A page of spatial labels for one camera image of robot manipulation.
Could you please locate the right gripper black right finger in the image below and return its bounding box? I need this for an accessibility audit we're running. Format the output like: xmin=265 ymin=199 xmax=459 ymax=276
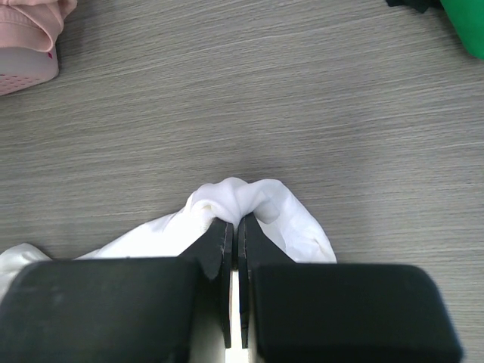
xmin=237 ymin=215 xmax=464 ymax=362

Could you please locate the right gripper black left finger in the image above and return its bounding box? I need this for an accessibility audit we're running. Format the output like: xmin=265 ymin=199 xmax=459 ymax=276
xmin=1 ymin=219 xmax=232 ymax=362

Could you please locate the white printed t-shirt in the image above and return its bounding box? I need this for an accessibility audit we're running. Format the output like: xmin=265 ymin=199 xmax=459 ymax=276
xmin=0 ymin=175 xmax=338 ymax=299

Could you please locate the white plastic laundry basket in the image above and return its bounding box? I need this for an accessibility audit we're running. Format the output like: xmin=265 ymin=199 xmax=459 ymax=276
xmin=0 ymin=48 xmax=59 ymax=95

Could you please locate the pink t-shirt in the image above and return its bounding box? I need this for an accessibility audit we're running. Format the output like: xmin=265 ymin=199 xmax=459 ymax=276
xmin=1 ymin=0 xmax=78 ymax=53

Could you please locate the black t-shirt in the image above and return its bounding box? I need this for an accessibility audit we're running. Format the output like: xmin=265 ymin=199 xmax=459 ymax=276
xmin=386 ymin=0 xmax=444 ymax=14

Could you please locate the green t-shirt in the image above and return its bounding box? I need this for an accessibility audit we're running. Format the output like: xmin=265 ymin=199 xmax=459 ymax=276
xmin=441 ymin=0 xmax=484 ymax=59

